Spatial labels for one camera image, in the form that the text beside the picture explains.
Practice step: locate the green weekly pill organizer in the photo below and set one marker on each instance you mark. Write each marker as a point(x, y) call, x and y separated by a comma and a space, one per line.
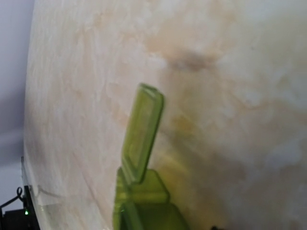
point(142, 201)

